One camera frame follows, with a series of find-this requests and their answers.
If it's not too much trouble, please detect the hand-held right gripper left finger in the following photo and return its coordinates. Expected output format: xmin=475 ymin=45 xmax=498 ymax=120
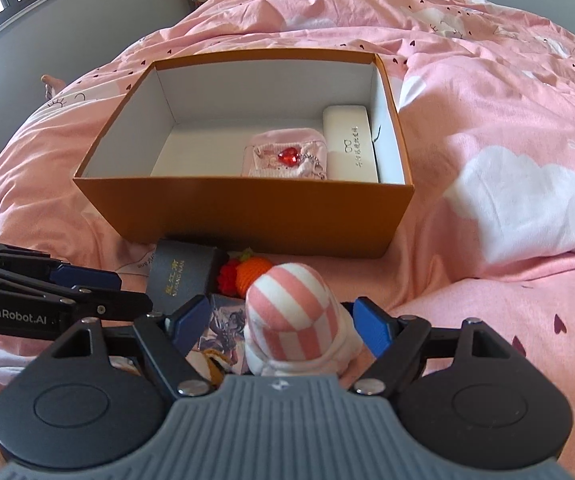
xmin=52 ymin=295 xmax=213 ymax=397

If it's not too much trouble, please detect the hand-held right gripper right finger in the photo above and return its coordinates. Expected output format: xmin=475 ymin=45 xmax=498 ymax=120
xmin=350 ymin=296 xmax=513 ymax=396

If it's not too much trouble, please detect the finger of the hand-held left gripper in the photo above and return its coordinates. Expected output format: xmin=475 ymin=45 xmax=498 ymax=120
xmin=0 ymin=262 xmax=153 ymax=318
xmin=0 ymin=237 xmax=121 ymax=291

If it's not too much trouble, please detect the illustrated card pack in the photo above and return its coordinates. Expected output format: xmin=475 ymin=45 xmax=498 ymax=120
xmin=195 ymin=294 xmax=251 ymax=376

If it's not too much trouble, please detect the calico plush cat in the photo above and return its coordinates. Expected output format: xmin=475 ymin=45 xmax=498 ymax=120
xmin=188 ymin=347 xmax=233 ymax=386

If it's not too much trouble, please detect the dark gift box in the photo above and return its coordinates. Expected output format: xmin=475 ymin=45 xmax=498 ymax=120
xmin=146 ymin=240 xmax=224 ymax=316

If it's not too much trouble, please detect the orange crochet fruit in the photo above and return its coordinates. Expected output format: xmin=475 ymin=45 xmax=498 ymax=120
xmin=235 ymin=249 xmax=276 ymax=296

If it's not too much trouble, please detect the pink striped plush toy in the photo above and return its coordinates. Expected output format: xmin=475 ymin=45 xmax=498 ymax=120
xmin=244 ymin=262 xmax=365 ymax=377

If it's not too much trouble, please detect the orange cardboard box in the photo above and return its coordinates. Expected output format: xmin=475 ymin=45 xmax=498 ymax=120
xmin=72 ymin=50 xmax=415 ymax=260

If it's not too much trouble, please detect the white glasses case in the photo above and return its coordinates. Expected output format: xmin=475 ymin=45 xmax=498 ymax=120
xmin=322 ymin=104 xmax=379 ymax=183

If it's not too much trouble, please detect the red heart keychain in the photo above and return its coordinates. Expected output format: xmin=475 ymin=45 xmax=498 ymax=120
xmin=278 ymin=146 xmax=328 ymax=181

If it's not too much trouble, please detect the pink pouch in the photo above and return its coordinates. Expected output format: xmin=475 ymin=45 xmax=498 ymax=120
xmin=242 ymin=127 xmax=329 ymax=181

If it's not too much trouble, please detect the red crochet flower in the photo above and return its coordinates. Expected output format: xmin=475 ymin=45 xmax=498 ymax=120
xmin=218 ymin=260 xmax=241 ymax=295

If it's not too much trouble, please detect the person's foot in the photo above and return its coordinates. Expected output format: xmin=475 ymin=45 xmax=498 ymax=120
xmin=40 ymin=74 xmax=66 ymax=98

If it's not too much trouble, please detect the pink printed duvet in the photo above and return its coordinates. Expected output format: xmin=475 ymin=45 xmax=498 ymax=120
xmin=0 ymin=0 xmax=575 ymax=480

